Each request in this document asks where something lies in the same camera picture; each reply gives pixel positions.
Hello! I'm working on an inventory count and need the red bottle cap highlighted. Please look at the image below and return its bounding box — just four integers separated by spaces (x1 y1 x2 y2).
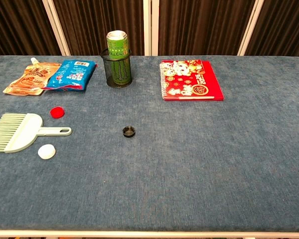
50 106 66 120

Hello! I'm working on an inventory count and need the white bottle cap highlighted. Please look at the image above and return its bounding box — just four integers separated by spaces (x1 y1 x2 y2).
37 144 57 160

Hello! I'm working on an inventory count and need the long pale green plastic stick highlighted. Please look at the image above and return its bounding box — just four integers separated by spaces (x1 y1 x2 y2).
0 112 72 154

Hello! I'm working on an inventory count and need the black bottle cap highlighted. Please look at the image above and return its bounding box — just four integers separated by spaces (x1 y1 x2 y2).
122 126 137 138

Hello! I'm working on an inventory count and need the red spiral calendar notebook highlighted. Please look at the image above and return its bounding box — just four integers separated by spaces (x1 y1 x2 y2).
159 59 224 102

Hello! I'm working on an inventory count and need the blue tablecloth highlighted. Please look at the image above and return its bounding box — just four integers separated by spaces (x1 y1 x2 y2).
0 55 299 233

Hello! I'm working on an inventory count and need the black mesh pen holder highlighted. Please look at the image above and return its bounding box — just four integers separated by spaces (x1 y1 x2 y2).
100 47 133 89

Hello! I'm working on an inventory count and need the green drink can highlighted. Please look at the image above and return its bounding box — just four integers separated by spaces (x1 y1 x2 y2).
106 30 130 84

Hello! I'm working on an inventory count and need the blue snack packet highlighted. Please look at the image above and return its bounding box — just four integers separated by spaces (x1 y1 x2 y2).
41 60 98 92

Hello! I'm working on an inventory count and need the dark brown pleated curtain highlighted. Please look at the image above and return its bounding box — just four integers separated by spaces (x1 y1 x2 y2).
0 0 299 59

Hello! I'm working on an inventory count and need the orange spouted drink pouch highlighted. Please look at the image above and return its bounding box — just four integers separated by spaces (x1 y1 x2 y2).
2 57 62 96

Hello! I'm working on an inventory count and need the white screen frame post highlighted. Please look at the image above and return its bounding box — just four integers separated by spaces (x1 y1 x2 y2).
41 0 71 56
237 0 265 56
143 0 160 56

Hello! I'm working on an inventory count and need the white table frame edge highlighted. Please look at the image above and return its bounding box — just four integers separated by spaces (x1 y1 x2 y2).
0 230 299 239

